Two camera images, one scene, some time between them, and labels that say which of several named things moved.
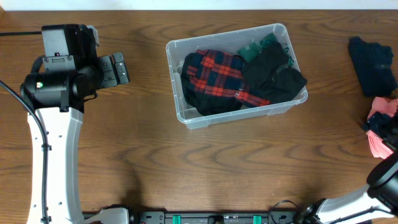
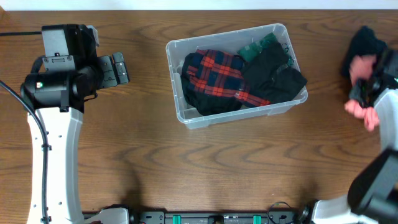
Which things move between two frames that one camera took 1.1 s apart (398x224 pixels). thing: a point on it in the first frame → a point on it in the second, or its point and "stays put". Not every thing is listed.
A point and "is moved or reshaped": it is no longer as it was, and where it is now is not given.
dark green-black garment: (265, 74) stays put
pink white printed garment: (387, 106) is moved or reshaped
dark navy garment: (373, 63) is moved or reshaped
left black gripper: (109, 71) stays put
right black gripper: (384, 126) → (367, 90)
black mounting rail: (216, 218) stays put
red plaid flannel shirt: (221, 73) stays put
